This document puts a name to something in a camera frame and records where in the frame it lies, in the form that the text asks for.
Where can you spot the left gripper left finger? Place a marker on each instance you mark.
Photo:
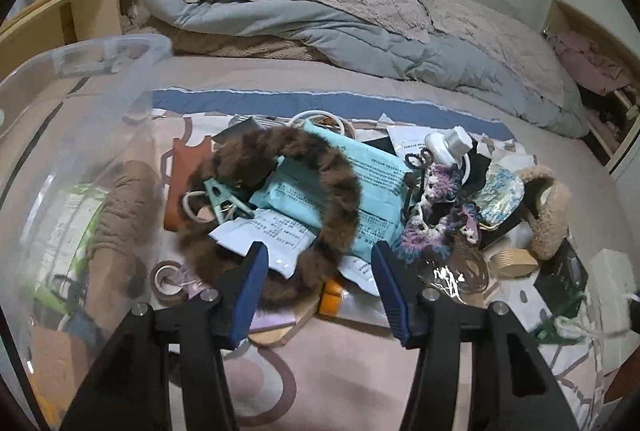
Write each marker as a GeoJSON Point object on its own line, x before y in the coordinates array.
{"type": "Point", "coordinates": [239, 292]}

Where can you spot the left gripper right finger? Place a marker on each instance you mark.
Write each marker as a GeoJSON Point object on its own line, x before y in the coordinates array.
{"type": "Point", "coordinates": [400, 291]}

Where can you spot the crocheted purple blue bag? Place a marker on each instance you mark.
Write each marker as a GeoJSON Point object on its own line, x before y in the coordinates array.
{"type": "Point", "coordinates": [436, 213]}

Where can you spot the brown furry headband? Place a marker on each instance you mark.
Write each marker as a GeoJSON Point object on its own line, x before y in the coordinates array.
{"type": "Point", "coordinates": [300, 260]}

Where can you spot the carved wooden tag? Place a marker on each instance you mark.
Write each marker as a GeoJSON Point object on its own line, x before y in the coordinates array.
{"type": "Point", "coordinates": [60, 363]}

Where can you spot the washi tape roll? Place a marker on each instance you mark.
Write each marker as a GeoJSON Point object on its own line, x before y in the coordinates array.
{"type": "Point", "coordinates": [166, 284]}

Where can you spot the green clothes peg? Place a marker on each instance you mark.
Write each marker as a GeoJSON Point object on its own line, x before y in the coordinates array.
{"type": "Point", "coordinates": [224, 203]}

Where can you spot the oval wooden box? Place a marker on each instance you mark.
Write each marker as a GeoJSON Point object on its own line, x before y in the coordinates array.
{"type": "Point", "coordinates": [513, 263]}

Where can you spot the teal wipes pack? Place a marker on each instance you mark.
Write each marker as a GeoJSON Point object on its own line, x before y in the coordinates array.
{"type": "Point", "coordinates": [349, 192]}

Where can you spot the floral fabric pouch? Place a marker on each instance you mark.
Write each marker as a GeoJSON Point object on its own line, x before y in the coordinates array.
{"type": "Point", "coordinates": [499, 197]}

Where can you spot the white pump bottle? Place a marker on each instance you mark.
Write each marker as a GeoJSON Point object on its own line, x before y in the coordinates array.
{"type": "Point", "coordinates": [449, 147]}

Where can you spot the black product box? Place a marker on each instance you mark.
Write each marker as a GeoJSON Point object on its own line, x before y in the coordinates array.
{"type": "Point", "coordinates": [562, 280]}

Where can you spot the clear plastic storage bin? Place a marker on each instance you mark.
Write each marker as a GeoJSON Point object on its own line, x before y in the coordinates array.
{"type": "Point", "coordinates": [70, 115]}

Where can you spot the green wet wipes pack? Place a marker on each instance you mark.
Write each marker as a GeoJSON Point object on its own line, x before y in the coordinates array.
{"type": "Point", "coordinates": [60, 279]}

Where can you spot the grey blue quilt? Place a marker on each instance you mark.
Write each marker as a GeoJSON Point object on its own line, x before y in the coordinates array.
{"type": "Point", "coordinates": [310, 31]}

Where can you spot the beige quilted pillow right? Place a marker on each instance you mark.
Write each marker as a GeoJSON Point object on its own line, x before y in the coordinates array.
{"type": "Point", "coordinates": [504, 38]}

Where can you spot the wooden shelf unit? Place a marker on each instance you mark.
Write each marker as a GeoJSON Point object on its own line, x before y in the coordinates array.
{"type": "Point", "coordinates": [49, 24]}

